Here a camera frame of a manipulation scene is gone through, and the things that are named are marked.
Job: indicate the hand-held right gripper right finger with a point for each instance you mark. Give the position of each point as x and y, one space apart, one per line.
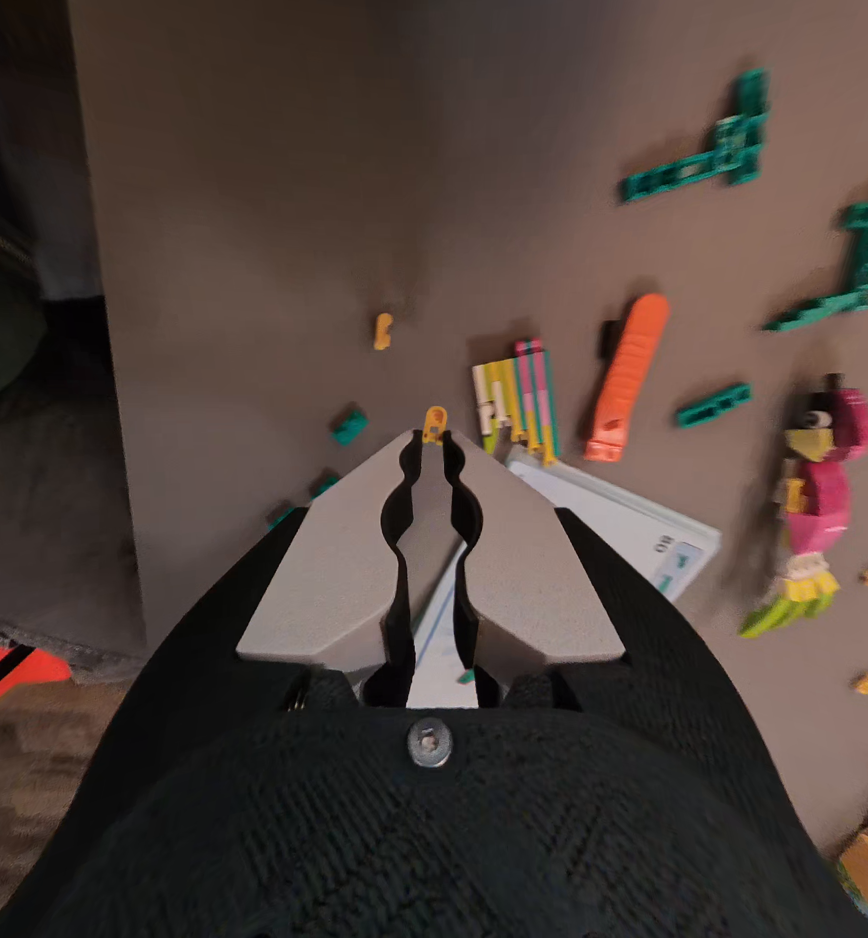
536 586

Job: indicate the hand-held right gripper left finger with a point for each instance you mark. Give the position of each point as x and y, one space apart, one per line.
331 586

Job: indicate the lego instruction booklet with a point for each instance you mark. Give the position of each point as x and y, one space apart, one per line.
609 520

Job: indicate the small teal lego plate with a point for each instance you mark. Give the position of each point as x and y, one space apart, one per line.
280 515
349 426
324 486

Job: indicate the yellow lego clip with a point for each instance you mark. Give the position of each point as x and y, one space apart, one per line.
434 421
382 331

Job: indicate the striped lego wing assembly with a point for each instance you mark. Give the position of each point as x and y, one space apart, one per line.
522 396

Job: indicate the teal lego beam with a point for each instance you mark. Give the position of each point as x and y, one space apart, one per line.
712 405

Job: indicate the black lego piece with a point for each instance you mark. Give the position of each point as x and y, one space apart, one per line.
609 337

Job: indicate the pink lego bird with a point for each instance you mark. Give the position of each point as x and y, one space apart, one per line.
818 505

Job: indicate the orange brick separator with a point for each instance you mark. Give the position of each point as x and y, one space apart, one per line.
628 374

